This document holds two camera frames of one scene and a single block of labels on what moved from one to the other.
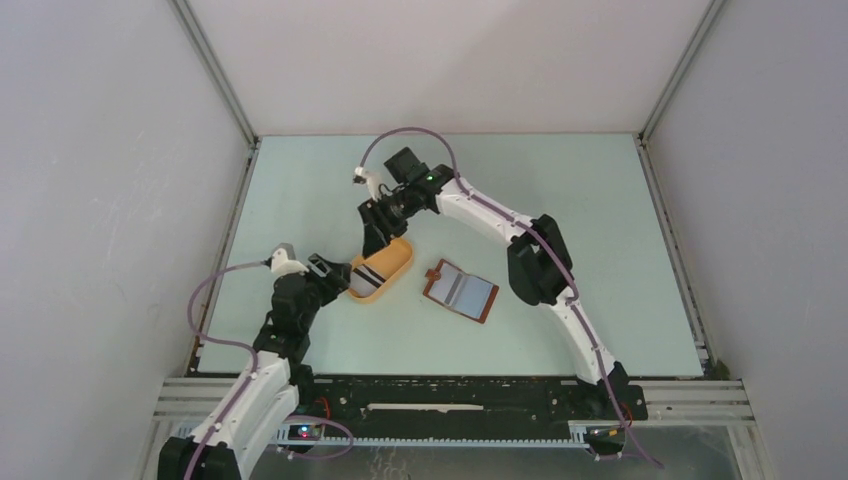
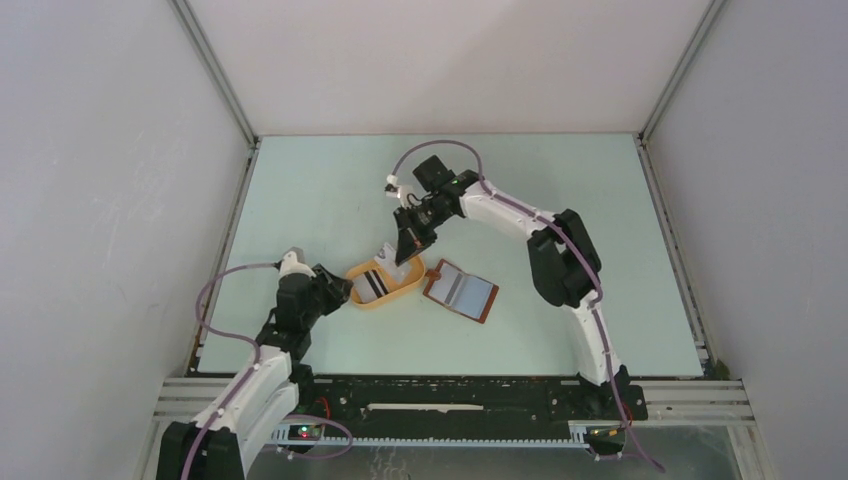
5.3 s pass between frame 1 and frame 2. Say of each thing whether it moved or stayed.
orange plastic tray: moved
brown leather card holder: stayed
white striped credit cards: stayed
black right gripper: moved
